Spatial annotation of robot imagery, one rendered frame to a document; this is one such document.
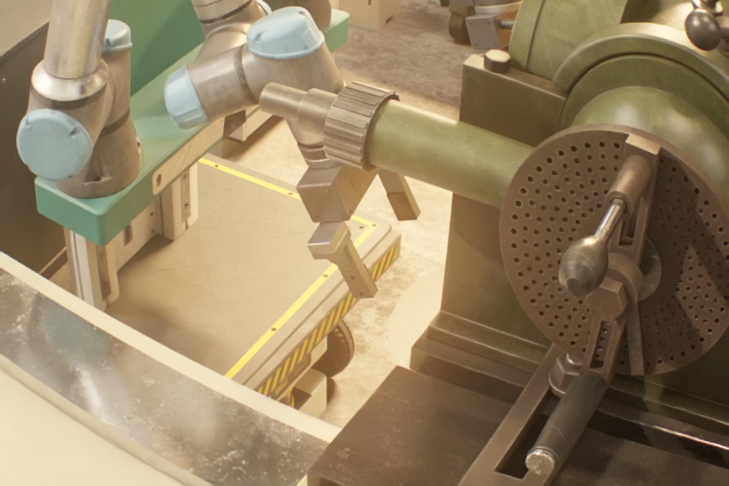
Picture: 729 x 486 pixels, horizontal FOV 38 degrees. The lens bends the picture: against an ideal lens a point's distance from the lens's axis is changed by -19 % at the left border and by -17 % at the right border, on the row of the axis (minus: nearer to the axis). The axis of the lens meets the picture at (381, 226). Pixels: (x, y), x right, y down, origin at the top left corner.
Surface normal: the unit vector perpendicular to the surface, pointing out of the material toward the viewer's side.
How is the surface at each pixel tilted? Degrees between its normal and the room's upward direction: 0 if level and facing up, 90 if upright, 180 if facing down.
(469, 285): 90
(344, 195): 67
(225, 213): 0
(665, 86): 90
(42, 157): 98
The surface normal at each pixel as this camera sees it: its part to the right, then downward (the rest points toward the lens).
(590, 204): -0.47, 0.51
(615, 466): 0.05, -0.80
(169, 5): 0.87, 0.32
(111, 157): 0.58, 0.25
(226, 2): 0.28, 0.47
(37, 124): -0.11, 0.69
